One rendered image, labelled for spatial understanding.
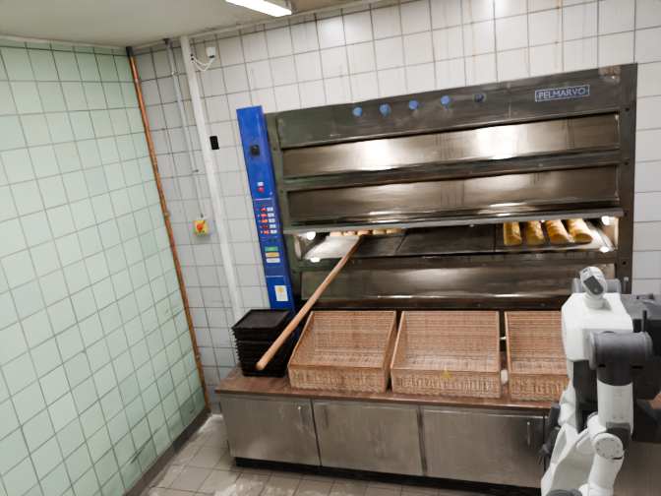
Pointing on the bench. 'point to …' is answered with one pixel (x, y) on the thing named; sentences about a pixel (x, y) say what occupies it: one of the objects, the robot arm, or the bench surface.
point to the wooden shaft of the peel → (304, 309)
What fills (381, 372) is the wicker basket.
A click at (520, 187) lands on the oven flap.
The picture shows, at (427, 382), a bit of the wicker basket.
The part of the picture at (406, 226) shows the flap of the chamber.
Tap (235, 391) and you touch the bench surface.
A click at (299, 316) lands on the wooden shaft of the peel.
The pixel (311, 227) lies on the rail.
